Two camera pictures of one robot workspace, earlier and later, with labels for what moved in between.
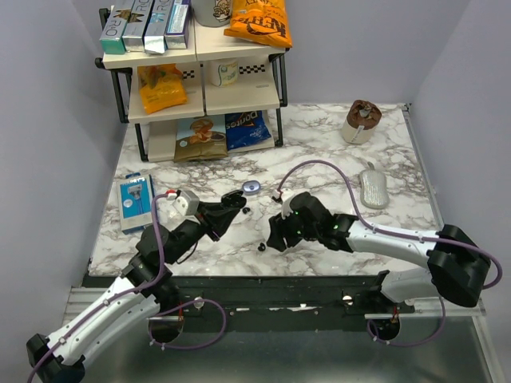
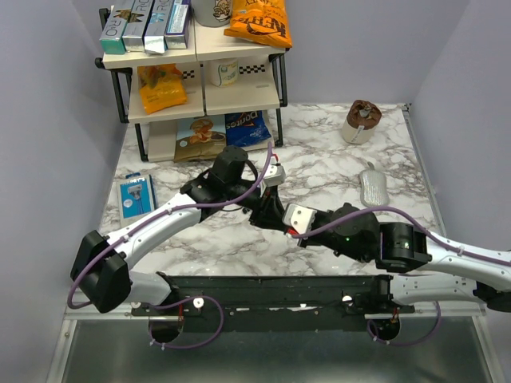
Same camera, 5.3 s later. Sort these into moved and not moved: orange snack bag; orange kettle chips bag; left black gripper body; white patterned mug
Moved: left black gripper body
Not moved: white patterned mug; orange kettle chips bag; orange snack bag
